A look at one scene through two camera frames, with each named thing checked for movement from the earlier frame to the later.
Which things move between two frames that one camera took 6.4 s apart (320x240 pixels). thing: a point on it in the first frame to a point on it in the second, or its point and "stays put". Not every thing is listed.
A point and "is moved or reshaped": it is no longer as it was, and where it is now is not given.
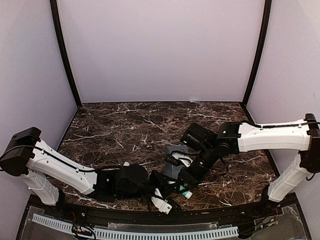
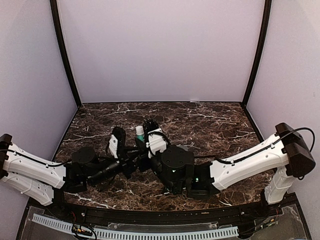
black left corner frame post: [58, 27] stays put
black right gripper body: [200, 172] to [142, 166]
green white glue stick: [187, 194] is moved or reshaped
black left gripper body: [156, 176] to [125, 162]
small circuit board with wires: [82, 231] stays put
